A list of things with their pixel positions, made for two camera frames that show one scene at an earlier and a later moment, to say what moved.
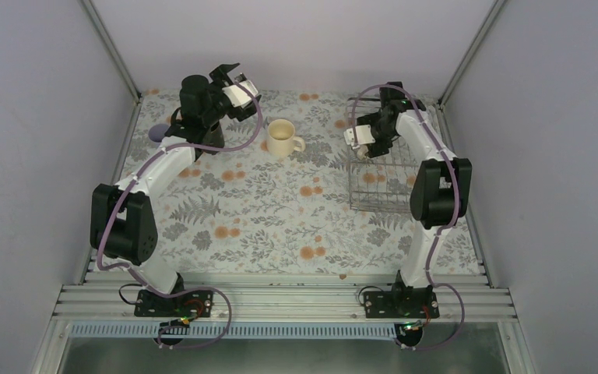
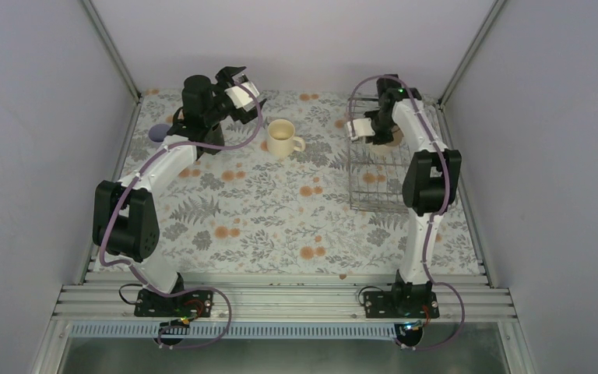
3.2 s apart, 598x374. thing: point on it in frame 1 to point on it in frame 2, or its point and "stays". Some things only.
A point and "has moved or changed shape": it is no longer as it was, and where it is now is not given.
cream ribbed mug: [280, 139] stays
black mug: [214, 136] stays
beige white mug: [361, 152] has moved or changed shape
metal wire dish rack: [381, 183] stays
